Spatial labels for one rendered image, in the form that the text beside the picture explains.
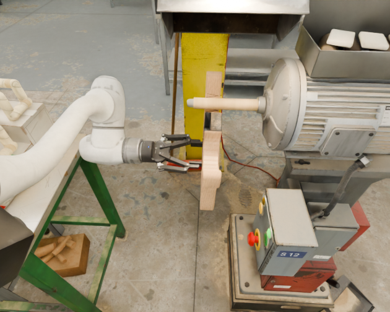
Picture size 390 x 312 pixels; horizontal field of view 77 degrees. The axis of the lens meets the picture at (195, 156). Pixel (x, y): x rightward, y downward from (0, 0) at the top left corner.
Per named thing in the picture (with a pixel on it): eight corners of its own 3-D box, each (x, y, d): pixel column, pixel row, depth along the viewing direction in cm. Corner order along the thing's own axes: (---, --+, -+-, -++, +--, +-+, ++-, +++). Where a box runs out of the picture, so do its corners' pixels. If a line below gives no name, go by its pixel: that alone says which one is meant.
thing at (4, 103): (20, 116, 90) (6, 94, 83) (15, 121, 88) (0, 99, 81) (12, 116, 90) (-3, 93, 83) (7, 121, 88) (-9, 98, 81)
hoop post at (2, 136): (19, 146, 90) (5, 127, 84) (13, 152, 88) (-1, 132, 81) (11, 145, 91) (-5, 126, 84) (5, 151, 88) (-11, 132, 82)
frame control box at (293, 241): (315, 221, 87) (348, 175, 68) (336, 286, 72) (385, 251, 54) (246, 218, 88) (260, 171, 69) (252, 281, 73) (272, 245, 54)
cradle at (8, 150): (21, 146, 90) (17, 139, 88) (1, 169, 82) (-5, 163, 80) (12, 145, 90) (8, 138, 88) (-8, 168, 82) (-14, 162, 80)
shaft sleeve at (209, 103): (255, 112, 71) (255, 101, 71) (258, 108, 68) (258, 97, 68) (193, 110, 71) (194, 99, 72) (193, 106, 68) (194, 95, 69)
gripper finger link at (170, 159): (159, 150, 82) (157, 153, 82) (189, 162, 80) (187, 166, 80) (161, 155, 86) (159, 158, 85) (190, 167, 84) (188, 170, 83)
